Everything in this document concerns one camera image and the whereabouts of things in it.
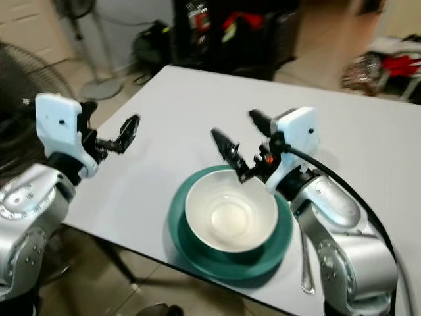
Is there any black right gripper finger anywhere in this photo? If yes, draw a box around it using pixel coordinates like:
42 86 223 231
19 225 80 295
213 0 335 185
249 109 280 139
212 128 249 182

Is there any white standing fan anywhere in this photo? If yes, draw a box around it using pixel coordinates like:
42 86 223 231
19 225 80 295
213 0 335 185
56 0 122 101

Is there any cream white bowl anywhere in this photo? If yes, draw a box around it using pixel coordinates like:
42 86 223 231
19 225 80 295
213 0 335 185
184 170 279 253

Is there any black floor fan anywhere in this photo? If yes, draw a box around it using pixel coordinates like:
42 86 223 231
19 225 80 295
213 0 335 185
0 43 76 165

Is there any black bag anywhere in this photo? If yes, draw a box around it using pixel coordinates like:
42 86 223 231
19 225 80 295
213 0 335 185
130 20 175 83

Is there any black shelf unit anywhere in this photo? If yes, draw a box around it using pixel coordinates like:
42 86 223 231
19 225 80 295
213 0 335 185
171 0 303 81

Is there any red bag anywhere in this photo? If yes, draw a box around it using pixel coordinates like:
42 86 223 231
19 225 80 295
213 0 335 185
220 10 264 35

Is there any cream panelled door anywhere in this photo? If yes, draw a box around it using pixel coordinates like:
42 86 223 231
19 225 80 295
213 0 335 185
0 0 70 63

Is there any teal green plate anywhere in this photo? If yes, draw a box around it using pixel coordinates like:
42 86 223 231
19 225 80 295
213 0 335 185
168 165 293 280

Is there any black table leg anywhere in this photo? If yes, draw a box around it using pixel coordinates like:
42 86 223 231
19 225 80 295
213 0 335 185
89 234 139 287

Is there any red printed packet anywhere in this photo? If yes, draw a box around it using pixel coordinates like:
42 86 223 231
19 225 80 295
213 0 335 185
187 5 209 34

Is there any red cloth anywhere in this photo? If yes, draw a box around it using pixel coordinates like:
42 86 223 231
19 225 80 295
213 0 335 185
382 56 421 78

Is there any white cloth bundle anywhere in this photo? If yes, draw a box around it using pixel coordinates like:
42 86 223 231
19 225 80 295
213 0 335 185
366 36 421 60

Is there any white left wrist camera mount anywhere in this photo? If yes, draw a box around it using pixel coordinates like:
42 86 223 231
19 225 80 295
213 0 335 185
35 92 96 180

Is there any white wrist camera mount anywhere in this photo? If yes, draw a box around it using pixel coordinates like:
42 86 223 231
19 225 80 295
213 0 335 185
266 107 320 193
35 92 96 180

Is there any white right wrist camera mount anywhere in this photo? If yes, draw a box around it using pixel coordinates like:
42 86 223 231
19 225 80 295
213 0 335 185
266 107 320 193

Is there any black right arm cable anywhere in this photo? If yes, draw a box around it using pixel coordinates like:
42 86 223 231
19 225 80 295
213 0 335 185
286 145 415 316

